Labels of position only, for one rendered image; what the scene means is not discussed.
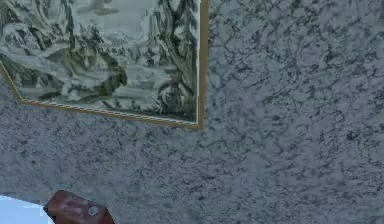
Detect reddish brown wooden cabinet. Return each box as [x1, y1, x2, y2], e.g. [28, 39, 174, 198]
[43, 189, 116, 224]

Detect gold framed landscape picture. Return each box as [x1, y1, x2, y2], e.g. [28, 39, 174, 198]
[0, 0, 210, 131]

